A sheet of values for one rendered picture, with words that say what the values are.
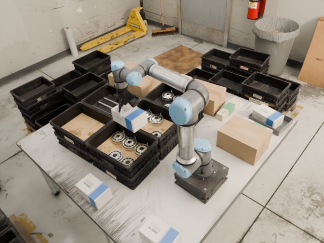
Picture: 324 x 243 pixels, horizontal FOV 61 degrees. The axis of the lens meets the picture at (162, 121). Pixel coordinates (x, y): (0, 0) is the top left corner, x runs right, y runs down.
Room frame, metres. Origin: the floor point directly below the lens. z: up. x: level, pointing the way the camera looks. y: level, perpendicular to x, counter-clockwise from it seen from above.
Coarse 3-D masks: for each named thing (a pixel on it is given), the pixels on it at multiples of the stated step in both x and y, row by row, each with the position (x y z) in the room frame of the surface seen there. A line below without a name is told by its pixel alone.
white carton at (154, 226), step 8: (152, 216) 0.83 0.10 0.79; (144, 224) 0.79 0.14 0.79; (152, 224) 0.78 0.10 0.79; (160, 224) 0.78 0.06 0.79; (144, 232) 0.74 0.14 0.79; (152, 232) 0.73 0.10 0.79; (160, 232) 0.73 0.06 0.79; (168, 232) 0.73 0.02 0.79; (176, 232) 0.72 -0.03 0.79; (144, 240) 0.73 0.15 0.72; (152, 240) 0.69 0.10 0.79; (160, 240) 0.69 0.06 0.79; (168, 240) 0.69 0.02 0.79; (176, 240) 0.68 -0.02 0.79
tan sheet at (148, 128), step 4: (164, 120) 1.60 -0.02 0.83; (148, 124) 1.56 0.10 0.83; (164, 124) 1.55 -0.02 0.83; (168, 124) 1.55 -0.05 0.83; (140, 128) 1.53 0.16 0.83; (144, 128) 1.53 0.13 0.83; (148, 128) 1.52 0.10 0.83; (152, 128) 1.52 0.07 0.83; (156, 128) 1.51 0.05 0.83; (160, 128) 1.51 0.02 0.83; (164, 128) 1.51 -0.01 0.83; (148, 132) 1.48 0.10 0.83
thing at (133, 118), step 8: (128, 104) 1.43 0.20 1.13; (112, 112) 1.39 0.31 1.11; (128, 112) 1.34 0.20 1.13; (136, 112) 1.34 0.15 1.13; (144, 112) 1.33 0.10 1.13; (120, 120) 1.34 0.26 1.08; (128, 120) 1.28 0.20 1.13; (136, 120) 1.27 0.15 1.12; (144, 120) 1.32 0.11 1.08; (128, 128) 1.29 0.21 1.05; (136, 128) 1.27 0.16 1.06
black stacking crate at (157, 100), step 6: (162, 84) 1.96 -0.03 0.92; (156, 90) 1.89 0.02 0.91; (162, 90) 1.95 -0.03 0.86; (168, 90) 1.97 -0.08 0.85; (174, 90) 1.93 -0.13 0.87; (150, 96) 1.83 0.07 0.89; (156, 96) 1.89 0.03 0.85; (174, 96) 1.90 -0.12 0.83; (162, 102) 1.83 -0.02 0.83; (168, 102) 1.82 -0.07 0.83
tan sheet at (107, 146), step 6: (108, 138) 1.45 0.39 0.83; (102, 144) 1.40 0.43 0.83; (108, 144) 1.39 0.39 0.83; (114, 144) 1.39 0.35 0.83; (120, 144) 1.38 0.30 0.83; (138, 144) 1.36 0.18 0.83; (102, 150) 1.33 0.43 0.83; (108, 150) 1.33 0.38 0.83; (132, 150) 1.31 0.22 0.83; (126, 156) 1.26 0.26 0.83; (132, 156) 1.26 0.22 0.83
